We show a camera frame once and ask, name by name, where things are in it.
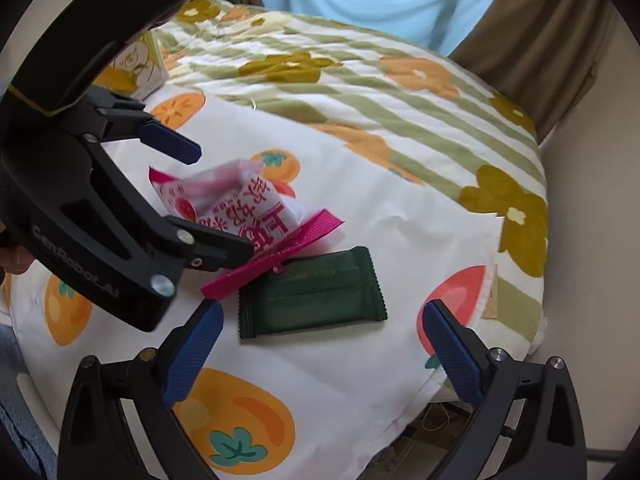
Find pink and white snack packet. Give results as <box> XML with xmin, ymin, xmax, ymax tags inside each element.
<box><xmin>148</xmin><ymin>159</ymin><xmax>346</xmax><ymax>301</ymax></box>

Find green and white carton box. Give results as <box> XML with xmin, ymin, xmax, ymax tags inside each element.
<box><xmin>106</xmin><ymin>30</ymin><xmax>169</xmax><ymax>102</ymax></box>

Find green striped flower blanket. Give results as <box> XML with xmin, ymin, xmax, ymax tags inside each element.
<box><xmin>92</xmin><ymin>0</ymin><xmax>549</xmax><ymax>357</ymax></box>

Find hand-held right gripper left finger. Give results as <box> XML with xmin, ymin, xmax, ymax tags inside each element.
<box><xmin>59</xmin><ymin>299</ymin><xmax>226</xmax><ymax>480</ymax></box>

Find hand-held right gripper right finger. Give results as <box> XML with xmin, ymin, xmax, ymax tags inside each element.
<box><xmin>422</xmin><ymin>299</ymin><xmax>587</xmax><ymax>480</ymax></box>

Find white fruit-print cloth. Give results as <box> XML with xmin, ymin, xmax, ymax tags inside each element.
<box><xmin>0</xmin><ymin>85</ymin><xmax>504</xmax><ymax>477</ymax></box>

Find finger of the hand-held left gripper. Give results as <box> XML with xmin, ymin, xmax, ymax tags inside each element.
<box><xmin>85</xmin><ymin>86</ymin><xmax>202</xmax><ymax>165</ymax></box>
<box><xmin>149</xmin><ymin>215</ymin><xmax>254</xmax><ymax>282</ymax></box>

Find dark green snack packet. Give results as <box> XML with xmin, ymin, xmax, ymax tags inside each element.
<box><xmin>237</xmin><ymin>246</ymin><xmax>389</xmax><ymax>340</ymax></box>

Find beige blanket tag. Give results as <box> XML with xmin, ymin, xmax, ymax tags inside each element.
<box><xmin>481</xmin><ymin>279</ymin><xmax>502</xmax><ymax>322</ymax></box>

